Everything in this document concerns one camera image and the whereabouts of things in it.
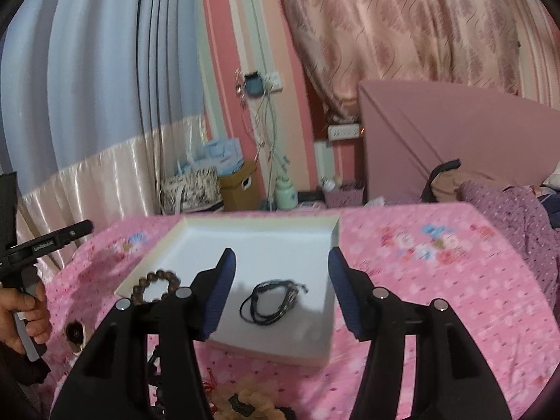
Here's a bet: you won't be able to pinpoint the white strap wrist watch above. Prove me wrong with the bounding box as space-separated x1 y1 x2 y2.
64 321 91 356

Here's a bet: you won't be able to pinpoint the brown wooden bead bracelet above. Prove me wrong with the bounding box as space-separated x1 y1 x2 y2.
130 269 181 307

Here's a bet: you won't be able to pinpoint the cream fabric scrunchie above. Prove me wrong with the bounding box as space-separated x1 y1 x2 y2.
209 376 286 419

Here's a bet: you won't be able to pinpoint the black cord bracelet bundle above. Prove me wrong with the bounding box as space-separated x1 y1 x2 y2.
238 279 310 327

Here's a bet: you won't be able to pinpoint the black plastic hair claw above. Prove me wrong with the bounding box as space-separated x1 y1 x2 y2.
146 345 166 420

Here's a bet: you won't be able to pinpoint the red knotted cord charm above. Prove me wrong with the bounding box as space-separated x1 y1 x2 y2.
203 368 222 404

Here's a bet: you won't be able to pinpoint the person's left hand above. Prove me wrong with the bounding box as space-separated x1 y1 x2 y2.
0 281 52 355

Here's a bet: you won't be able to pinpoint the pink floral bed sheet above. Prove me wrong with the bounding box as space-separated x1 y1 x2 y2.
42 204 559 419

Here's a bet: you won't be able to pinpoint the purple dotted blanket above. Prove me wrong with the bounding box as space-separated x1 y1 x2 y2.
457 181 559 311

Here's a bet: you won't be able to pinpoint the white shallow cardboard tray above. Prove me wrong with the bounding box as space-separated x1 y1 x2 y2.
115 213 339 367

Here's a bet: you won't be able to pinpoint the patterned paper gift bag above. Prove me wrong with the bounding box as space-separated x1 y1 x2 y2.
159 167 222 215

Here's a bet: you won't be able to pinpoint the blue and cream curtain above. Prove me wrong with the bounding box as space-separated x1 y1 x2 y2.
0 0 211 272

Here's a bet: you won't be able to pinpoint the brown cardboard storage box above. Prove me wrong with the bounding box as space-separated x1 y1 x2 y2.
219 160 261 211

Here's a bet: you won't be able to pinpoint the light blue gift bag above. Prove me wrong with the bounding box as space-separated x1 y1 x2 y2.
175 139 244 177

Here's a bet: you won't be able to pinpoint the mint green bottle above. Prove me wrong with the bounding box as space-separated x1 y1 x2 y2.
274 175 298 210

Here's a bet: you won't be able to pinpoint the pink padded headboard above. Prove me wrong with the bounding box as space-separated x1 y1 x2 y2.
358 80 559 203

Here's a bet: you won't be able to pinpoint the white power strip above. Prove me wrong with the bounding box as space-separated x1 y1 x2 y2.
328 123 363 141

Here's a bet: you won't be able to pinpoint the pink patterned curtain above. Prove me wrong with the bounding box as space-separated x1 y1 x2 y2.
281 0 559 123

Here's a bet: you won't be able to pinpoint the black bag strap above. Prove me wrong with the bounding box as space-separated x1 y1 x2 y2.
420 158 462 202

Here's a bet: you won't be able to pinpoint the white hanging charger cables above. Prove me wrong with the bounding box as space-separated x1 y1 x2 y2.
235 69 290 211

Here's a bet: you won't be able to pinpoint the teal charger on wall socket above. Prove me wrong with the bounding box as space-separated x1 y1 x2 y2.
244 71 265 99

